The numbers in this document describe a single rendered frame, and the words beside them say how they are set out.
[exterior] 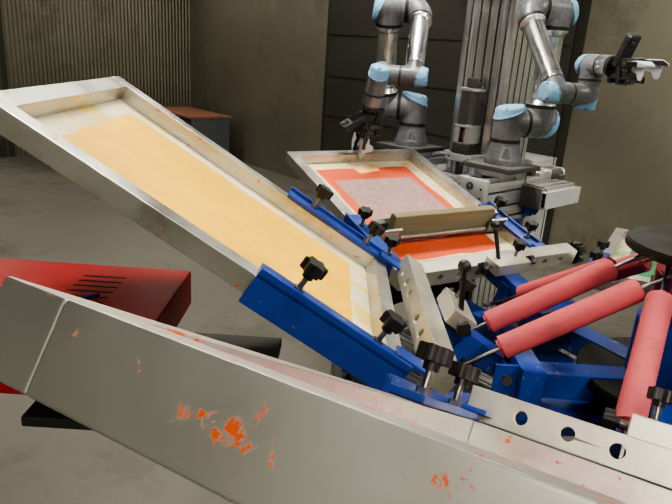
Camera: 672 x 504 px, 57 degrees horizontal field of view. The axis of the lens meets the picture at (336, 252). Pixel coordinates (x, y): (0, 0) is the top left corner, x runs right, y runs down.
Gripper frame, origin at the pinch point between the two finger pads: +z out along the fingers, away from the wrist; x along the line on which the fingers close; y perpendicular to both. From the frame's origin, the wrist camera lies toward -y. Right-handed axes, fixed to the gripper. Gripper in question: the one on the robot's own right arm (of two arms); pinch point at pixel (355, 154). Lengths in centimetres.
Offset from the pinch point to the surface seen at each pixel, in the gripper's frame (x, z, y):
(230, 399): -175, -79, -121
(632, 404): -152, -28, -38
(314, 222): -75, -19, -58
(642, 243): -127, -42, -13
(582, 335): -120, -8, -3
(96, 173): -99, -48, -113
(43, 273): -57, 0, -118
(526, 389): -132, -10, -34
